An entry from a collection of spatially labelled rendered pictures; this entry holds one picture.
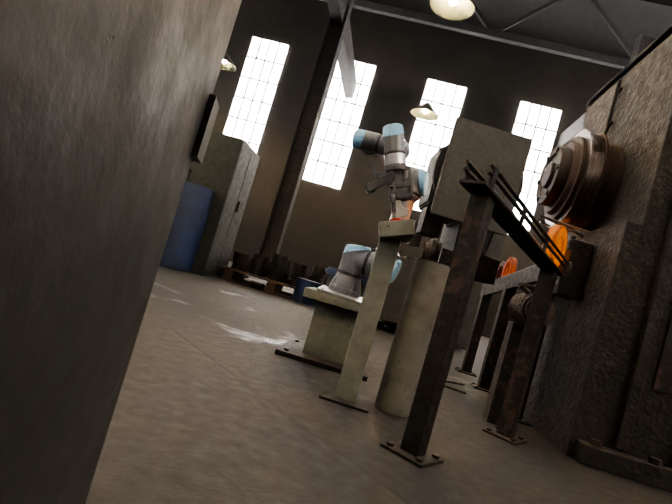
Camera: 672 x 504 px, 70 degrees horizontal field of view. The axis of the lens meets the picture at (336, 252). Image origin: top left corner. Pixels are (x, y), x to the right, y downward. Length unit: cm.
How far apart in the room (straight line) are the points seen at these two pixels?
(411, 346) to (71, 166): 147
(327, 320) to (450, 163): 322
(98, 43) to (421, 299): 147
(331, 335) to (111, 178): 192
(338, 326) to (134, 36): 195
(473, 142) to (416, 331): 375
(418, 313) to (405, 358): 15
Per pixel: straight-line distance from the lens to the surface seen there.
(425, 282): 161
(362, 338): 158
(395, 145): 173
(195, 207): 503
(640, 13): 1317
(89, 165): 21
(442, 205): 496
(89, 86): 19
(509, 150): 529
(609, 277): 202
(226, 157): 529
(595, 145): 238
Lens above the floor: 38
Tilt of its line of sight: 3 degrees up
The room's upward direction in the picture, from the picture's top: 16 degrees clockwise
